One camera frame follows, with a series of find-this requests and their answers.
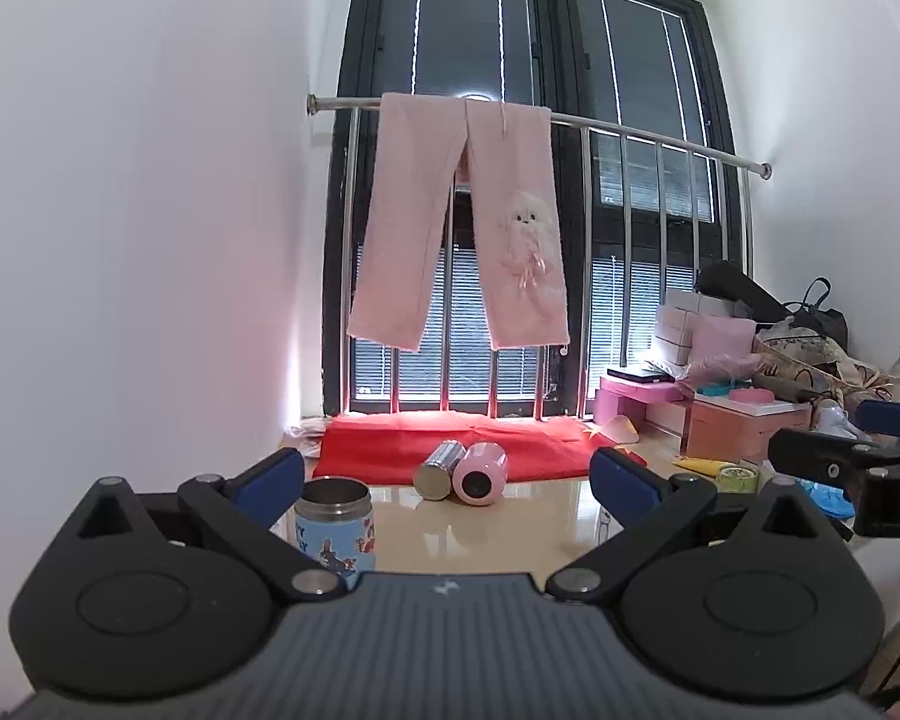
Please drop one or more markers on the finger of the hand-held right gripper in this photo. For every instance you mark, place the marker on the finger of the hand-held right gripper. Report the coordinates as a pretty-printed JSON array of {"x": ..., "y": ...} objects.
[
  {"x": 894, "y": 417},
  {"x": 814, "y": 454}
]

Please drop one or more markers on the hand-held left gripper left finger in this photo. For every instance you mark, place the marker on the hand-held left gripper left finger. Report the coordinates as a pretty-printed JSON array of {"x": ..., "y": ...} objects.
[{"x": 268, "y": 486}]

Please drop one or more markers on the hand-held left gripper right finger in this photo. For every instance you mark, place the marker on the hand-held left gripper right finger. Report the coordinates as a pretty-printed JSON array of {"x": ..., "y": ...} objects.
[{"x": 624, "y": 486}]

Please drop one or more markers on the blue cartoon print steel cup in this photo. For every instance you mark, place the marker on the blue cartoon print steel cup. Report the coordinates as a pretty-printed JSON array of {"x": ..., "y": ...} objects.
[{"x": 336, "y": 532}]

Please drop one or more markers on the silver steel cup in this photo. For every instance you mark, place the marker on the silver steel cup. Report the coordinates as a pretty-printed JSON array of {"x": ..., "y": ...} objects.
[{"x": 436, "y": 471}]

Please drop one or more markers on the white bottle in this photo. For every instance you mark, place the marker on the white bottle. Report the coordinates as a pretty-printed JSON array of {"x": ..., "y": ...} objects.
[{"x": 832, "y": 416}]

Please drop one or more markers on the blue cloth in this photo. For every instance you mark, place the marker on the blue cloth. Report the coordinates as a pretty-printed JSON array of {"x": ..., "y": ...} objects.
[{"x": 825, "y": 501}]

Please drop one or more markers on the pink shell shaped item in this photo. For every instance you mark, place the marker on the pink shell shaped item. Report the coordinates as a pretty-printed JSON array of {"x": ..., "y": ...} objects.
[{"x": 616, "y": 431}]

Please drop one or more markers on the white plastic bag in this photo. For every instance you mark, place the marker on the white plastic bag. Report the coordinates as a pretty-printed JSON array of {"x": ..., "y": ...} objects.
[{"x": 309, "y": 435}]

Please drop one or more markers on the yellow tube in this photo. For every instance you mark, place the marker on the yellow tube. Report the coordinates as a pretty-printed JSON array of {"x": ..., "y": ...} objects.
[{"x": 701, "y": 466}]

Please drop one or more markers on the green tape roll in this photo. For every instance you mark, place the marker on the green tape roll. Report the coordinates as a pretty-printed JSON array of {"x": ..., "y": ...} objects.
[{"x": 736, "y": 478}]

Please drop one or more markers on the salmon cardboard box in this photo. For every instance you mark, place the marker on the salmon cardboard box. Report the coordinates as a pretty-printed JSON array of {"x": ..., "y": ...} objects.
[{"x": 735, "y": 431}]

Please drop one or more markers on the pink sponge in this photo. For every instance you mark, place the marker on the pink sponge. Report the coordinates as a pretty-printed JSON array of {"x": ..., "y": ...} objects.
[{"x": 751, "y": 397}]

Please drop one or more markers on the pink stand box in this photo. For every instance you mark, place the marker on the pink stand box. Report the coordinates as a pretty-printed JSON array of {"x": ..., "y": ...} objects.
[{"x": 641, "y": 399}]

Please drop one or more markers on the beige patterned bag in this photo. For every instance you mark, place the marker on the beige patterned bag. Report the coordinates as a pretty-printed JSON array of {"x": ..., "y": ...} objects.
[{"x": 802, "y": 356}]

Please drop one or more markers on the flat black case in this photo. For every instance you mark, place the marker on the flat black case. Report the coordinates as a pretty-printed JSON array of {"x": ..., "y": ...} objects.
[{"x": 640, "y": 375}]

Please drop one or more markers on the red cloth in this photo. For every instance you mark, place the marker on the red cloth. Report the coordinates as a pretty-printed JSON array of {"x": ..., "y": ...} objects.
[{"x": 379, "y": 450}]

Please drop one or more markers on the black handbag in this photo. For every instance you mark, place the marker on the black handbag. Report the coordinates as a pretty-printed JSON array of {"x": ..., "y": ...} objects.
[{"x": 825, "y": 319}]

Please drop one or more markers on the pink square box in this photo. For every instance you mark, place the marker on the pink square box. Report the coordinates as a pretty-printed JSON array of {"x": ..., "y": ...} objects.
[{"x": 724, "y": 341}]

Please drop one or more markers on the stack of white boxes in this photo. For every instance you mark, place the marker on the stack of white boxes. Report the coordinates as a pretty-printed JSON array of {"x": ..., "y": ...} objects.
[{"x": 675, "y": 330}]

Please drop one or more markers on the black fabric bag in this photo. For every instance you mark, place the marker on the black fabric bag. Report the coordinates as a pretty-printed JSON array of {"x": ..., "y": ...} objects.
[{"x": 735, "y": 286}]

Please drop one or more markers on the pink pants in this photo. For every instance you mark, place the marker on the pink pants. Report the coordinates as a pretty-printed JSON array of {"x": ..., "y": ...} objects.
[{"x": 529, "y": 240}]

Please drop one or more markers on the metal window railing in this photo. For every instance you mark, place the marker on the metal window railing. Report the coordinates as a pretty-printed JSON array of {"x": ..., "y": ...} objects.
[{"x": 630, "y": 136}]

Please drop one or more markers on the black framed window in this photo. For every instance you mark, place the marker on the black framed window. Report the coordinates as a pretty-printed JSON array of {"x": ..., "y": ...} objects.
[{"x": 457, "y": 22}]

